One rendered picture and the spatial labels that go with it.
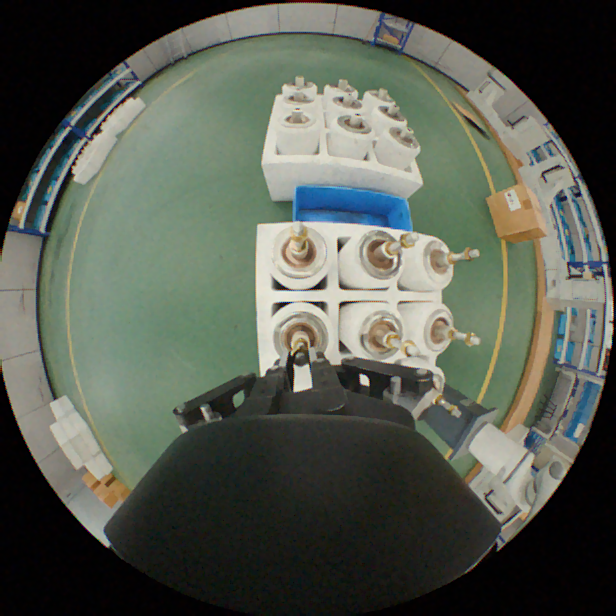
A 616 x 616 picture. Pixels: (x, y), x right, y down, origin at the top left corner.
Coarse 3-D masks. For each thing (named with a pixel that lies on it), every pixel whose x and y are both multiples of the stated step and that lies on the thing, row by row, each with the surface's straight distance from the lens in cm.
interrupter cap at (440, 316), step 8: (432, 312) 32; (440, 312) 33; (448, 312) 35; (432, 320) 32; (440, 320) 34; (448, 320) 35; (424, 328) 31; (432, 328) 32; (424, 336) 31; (432, 336) 33; (432, 344) 33; (440, 344) 34
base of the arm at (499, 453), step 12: (480, 432) 56; (492, 432) 56; (468, 444) 58; (480, 444) 55; (492, 444) 55; (504, 444) 55; (516, 444) 56; (480, 456) 56; (492, 456) 54; (504, 456) 54; (516, 456) 54; (492, 468) 55; (504, 468) 54
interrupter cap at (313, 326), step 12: (300, 312) 23; (276, 324) 24; (288, 324) 24; (300, 324) 24; (312, 324) 24; (324, 324) 24; (276, 336) 24; (288, 336) 24; (312, 336) 24; (324, 336) 24; (276, 348) 24; (288, 348) 24; (324, 348) 24
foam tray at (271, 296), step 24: (264, 240) 33; (336, 240) 33; (264, 264) 32; (336, 264) 32; (264, 288) 31; (312, 288) 42; (336, 288) 31; (384, 288) 37; (264, 312) 32; (336, 312) 32; (264, 336) 32; (336, 336) 32; (264, 360) 33; (336, 360) 33; (432, 360) 45
